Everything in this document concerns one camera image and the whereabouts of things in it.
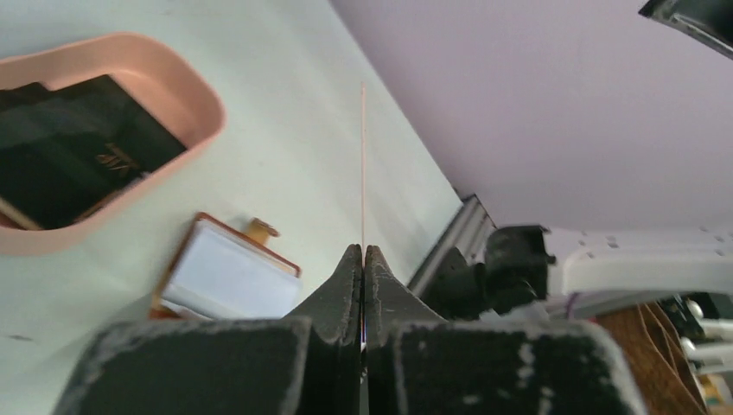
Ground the gold VIP card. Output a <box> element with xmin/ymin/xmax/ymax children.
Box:
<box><xmin>360</xmin><ymin>80</ymin><xmax>367</xmax><ymax>352</ymax></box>

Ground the black VIP card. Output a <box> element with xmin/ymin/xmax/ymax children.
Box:
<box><xmin>1</xmin><ymin>75</ymin><xmax>186</xmax><ymax>231</ymax></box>

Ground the pink oval plastic tray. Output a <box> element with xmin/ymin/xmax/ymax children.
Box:
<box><xmin>1</xmin><ymin>32</ymin><xmax>225</xmax><ymax>255</ymax></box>

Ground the aluminium frame rail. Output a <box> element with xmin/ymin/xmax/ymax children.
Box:
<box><xmin>407</xmin><ymin>195</ymin><xmax>496</xmax><ymax>297</ymax></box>

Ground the brown leather card holder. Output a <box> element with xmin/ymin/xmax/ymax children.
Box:
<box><xmin>149</xmin><ymin>212</ymin><xmax>303</xmax><ymax>320</ymax></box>

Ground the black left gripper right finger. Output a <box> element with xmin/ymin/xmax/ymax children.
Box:
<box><xmin>364</xmin><ymin>246</ymin><xmax>647</xmax><ymax>415</ymax></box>

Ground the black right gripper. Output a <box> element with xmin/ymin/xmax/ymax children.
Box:
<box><xmin>639</xmin><ymin>0</ymin><xmax>732</xmax><ymax>60</ymax></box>

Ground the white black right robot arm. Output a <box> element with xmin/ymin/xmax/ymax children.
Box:
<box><xmin>441</xmin><ymin>1</ymin><xmax>732</xmax><ymax>299</ymax></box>

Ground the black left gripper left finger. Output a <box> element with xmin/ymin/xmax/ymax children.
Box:
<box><xmin>54</xmin><ymin>245</ymin><xmax>363</xmax><ymax>414</ymax></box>

